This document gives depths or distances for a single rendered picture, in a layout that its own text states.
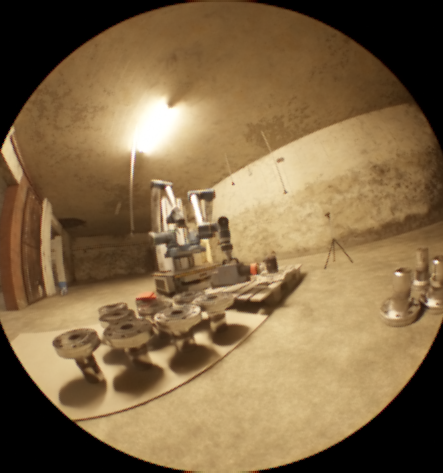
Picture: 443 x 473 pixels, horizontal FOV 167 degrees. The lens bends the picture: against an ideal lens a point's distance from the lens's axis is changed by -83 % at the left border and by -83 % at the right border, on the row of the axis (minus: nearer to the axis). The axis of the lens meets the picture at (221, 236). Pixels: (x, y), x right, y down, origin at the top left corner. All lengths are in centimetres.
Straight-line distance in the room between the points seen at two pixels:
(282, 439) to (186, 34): 295
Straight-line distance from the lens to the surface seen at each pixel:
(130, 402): 76
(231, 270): 130
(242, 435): 57
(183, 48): 247
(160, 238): 233
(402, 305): 95
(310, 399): 62
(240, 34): 254
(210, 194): 209
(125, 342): 71
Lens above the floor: 54
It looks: 6 degrees up
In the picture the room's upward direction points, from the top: 11 degrees counter-clockwise
